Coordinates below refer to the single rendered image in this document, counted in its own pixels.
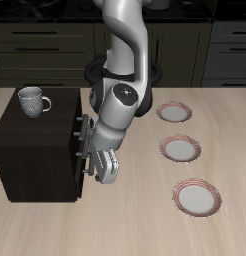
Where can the white patterned mug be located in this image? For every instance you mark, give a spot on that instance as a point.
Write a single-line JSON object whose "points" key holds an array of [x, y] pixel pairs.
{"points": [[31, 103]]}

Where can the black kitchen countertop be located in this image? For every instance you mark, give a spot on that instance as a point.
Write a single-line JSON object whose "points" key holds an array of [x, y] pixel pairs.
{"points": [[35, 10]]}

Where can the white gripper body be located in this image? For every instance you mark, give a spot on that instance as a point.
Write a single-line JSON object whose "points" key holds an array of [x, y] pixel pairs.
{"points": [[107, 167]]}

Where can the white plate with red rim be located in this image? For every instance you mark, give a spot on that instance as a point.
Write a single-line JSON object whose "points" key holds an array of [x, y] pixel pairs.
{"points": [[180, 149], [197, 198], [174, 112]]}

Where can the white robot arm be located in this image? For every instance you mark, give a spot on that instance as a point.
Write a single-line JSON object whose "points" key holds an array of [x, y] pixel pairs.
{"points": [[123, 40]]}

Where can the grey kitchen drawer unit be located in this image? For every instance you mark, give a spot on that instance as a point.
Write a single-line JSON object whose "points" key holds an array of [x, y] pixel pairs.
{"points": [[228, 56]]}

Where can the dark kitchen cupboards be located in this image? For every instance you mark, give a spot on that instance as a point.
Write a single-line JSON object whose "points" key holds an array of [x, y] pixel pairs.
{"points": [[51, 60]]}

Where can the dark wooden cabinet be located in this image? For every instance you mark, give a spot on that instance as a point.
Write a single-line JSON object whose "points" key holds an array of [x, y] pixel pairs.
{"points": [[35, 156]]}

